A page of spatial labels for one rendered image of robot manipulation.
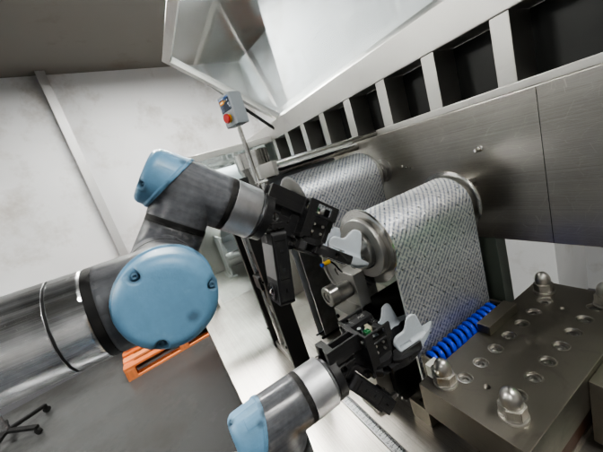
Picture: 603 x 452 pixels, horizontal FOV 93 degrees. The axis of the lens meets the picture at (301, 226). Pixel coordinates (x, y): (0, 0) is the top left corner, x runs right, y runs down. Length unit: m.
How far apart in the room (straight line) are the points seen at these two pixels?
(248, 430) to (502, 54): 0.74
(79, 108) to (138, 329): 3.92
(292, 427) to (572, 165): 0.62
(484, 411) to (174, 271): 0.46
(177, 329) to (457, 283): 0.55
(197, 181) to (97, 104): 3.77
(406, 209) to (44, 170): 3.74
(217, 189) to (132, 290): 0.19
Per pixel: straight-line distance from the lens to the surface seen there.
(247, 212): 0.39
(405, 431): 0.70
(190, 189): 0.37
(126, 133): 4.06
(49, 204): 3.94
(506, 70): 0.72
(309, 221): 0.43
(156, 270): 0.23
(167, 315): 0.24
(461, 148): 0.77
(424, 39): 0.81
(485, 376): 0.60
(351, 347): 0.49
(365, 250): 0.52
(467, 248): 0.68
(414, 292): 0.57
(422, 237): 0.57
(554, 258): 2.06
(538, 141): 0.70
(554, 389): 0.59
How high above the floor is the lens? 1.44
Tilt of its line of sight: 12 degrees down
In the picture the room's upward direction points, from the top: 17 degrees counter-clockwise
